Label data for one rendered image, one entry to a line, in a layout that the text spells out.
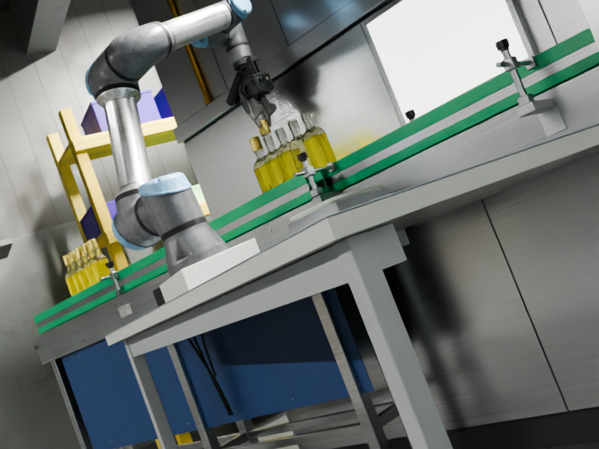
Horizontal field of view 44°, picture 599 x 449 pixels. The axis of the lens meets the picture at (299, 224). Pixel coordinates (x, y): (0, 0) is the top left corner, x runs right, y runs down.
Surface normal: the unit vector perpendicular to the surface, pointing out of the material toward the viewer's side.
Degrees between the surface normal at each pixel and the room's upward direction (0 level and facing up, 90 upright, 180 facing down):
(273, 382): 90
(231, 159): 90
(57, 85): 90
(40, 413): 90
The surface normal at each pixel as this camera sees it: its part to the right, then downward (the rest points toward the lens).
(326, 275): -0.83, 0.29
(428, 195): 0.42, -0.23
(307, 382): -0.65, 0.19
